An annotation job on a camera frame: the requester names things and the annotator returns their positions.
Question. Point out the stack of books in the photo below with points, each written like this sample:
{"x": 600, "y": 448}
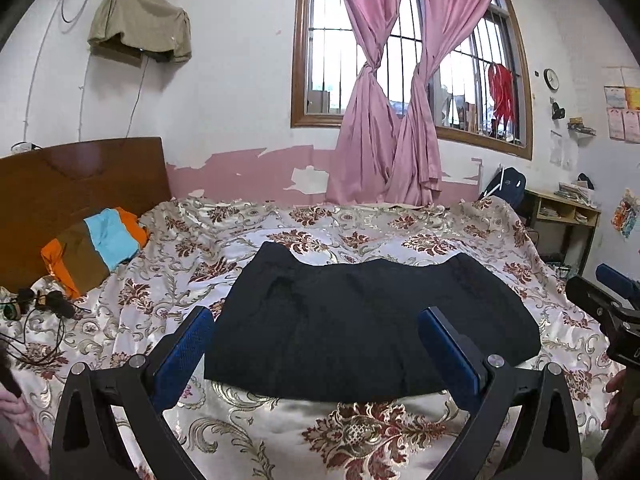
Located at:
{"x": 570, "y": 192}

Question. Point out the person's pink clothing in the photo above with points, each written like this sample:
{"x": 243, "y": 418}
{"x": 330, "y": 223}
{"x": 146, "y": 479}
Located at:
{"x": 20, "y": 425}

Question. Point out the person's right forearm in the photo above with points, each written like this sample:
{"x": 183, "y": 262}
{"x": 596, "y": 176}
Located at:
{"x": 620, "y": 455}

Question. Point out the pink curtain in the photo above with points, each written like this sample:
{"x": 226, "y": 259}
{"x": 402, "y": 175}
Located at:
{"x": 367, "y": 135}
{"x": 415, "y": 150}

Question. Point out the round wall clock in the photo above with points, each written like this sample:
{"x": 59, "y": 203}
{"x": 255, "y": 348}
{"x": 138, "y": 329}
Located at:
{"x": 551, "y": 79}

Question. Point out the wooden window frame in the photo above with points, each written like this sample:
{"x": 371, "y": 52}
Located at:
{"x": 300, "y": 60}

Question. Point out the cloth-covered air conditioner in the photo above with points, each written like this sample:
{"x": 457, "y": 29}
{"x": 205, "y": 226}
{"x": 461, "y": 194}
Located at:
{"x": 140, "y": 15}

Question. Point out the colourful wall sticker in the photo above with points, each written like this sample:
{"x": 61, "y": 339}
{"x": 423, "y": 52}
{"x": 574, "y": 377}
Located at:
{"x": 625, "y": 217}

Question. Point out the dark blue backpack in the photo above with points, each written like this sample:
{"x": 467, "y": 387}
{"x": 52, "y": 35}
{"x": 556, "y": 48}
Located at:
{"x": 510, "y": 185}

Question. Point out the black wall hook item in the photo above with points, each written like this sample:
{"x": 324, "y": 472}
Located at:
{"x": 557, "y": 110}

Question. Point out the wooden headboard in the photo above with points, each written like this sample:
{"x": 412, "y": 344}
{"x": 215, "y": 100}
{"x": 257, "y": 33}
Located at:
{"x": 75, "y": 185}

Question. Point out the wooden side desk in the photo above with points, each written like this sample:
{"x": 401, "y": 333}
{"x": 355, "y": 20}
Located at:
{"x": 591, "y": 225}

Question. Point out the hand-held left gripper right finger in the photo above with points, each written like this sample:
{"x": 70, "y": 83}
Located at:
{"x": 450, "y": 360}

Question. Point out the floral bedspread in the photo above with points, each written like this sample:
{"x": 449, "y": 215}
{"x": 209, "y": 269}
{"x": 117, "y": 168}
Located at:
{"x": 300, "y": 440}

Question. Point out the black jacket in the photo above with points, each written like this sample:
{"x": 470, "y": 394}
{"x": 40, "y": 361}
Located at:
{"x": 350, "y": 320}

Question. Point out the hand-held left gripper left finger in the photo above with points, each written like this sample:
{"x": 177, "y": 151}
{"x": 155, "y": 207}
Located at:
{"x": 185, "y": 355}

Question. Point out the red hanging plastic bags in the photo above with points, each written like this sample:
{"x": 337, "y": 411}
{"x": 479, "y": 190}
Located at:
{"x": 501, "y": 90}

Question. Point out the orange brown blue folded cloth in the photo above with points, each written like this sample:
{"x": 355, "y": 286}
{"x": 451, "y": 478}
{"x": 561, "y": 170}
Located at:
{"x": 95, "y": 250}

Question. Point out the person's right hand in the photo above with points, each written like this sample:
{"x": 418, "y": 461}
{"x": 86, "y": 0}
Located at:
{"x": 616, "y": 400}

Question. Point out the cluster of wall certificates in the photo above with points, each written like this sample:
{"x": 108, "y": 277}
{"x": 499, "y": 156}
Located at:
{"x": 622, "y": 120}

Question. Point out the small wall shelf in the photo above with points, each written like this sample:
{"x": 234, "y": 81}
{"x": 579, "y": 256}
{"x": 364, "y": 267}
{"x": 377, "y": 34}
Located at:
{"x": 581, "y": 127}

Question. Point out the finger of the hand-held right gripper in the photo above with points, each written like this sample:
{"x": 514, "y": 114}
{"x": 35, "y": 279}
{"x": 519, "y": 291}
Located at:
{"x": 617, "y": 280}
{"x": 587, "y": 295}

